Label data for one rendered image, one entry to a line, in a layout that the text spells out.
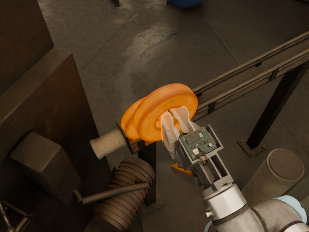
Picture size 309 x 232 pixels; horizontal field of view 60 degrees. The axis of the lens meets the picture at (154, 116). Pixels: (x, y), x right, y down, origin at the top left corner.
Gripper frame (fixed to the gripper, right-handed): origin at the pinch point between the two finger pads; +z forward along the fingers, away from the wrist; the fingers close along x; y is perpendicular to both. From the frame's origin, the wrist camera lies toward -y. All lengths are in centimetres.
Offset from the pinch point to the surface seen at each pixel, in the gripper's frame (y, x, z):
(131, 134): -18.2, 6.1, 3.0
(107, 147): -18.6, 13.5, 2.3
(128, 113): -11.8, 5.6, 6.7
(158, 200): -84, -4, -15
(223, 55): -102, -97, 52
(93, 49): -116, -16, 102
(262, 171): -35, -32, -24
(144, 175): -32.9, 5.5, -7.2
